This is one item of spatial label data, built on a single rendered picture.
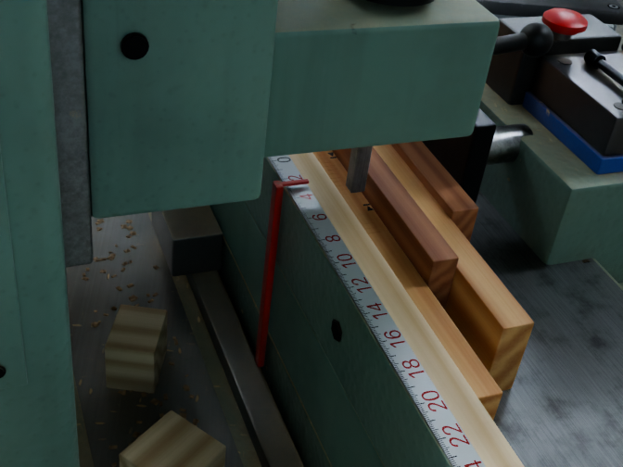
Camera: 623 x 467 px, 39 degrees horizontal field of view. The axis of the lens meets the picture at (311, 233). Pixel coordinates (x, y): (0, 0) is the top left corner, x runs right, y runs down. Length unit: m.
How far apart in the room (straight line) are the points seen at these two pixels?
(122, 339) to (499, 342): 0.24
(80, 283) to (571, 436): 0.37
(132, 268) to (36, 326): 0.32
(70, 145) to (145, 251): 0.34
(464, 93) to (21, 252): 0.25
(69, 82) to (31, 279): 0.08
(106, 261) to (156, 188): 0.30
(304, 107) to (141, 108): 0.10
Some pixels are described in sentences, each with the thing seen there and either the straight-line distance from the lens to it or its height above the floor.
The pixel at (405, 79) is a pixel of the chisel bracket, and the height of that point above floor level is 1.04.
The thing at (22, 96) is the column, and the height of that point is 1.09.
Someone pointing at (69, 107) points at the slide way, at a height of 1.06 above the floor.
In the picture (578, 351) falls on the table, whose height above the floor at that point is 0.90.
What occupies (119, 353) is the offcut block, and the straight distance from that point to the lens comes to 0.58.
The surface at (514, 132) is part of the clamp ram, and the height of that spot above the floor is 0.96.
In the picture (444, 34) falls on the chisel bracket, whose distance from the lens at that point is 0.46.
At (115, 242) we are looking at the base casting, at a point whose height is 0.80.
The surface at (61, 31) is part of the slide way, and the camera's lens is 0.35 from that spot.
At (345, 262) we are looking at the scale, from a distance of 0.46.
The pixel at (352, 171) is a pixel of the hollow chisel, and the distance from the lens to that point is 0.52.
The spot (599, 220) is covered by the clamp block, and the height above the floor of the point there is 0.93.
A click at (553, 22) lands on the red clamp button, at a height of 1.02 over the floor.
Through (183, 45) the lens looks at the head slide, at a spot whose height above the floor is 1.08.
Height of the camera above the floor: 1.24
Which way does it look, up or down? 36 degrees down
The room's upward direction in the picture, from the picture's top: 8 degrees clockwise
